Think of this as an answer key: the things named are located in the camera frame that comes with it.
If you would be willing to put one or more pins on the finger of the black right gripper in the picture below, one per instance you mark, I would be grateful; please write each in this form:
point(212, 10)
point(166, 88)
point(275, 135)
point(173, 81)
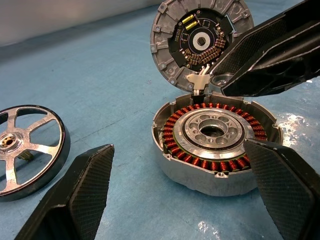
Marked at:
point(282, 70)
point(252, 47)

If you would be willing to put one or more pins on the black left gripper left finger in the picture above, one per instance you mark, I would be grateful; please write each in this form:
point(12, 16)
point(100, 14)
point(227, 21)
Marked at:
point(85, 190)

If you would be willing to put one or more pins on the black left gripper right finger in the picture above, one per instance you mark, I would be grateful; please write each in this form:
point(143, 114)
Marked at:
point(285, 190)

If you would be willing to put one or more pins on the silver spoked rotor wheel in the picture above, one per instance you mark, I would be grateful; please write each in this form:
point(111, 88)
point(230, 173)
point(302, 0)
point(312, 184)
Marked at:
point(11, 143)

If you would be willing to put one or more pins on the round silver hinged motor lid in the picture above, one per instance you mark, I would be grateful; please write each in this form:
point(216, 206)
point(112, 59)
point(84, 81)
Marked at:
point(162, 47)

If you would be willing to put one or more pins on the silver motor housing copper windings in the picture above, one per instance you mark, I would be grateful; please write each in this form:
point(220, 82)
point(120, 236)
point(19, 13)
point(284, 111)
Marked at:
point(190, 125)

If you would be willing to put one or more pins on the blue plastic table cover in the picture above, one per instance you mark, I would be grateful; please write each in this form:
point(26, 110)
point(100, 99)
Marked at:
point(112, 87)

